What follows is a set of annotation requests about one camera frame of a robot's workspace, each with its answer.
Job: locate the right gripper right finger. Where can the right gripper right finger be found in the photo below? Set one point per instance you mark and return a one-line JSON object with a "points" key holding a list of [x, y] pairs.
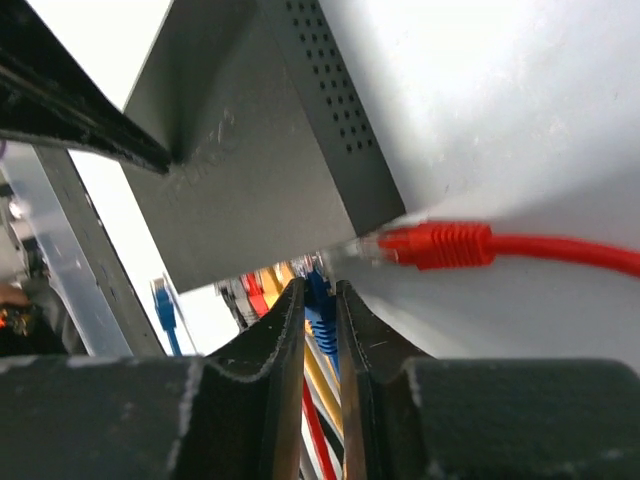
{"points": [[408, 415]]}

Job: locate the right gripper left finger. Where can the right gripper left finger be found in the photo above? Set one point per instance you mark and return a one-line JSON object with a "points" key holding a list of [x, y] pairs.
{"points": [[233, 414]]}

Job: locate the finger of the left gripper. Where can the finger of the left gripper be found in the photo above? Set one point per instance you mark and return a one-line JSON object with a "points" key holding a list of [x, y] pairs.
{"points": [[47, 98]]}

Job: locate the black network switch box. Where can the black network switch box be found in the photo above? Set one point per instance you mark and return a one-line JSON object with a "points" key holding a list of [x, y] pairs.
{"points": [[274, 154]]}

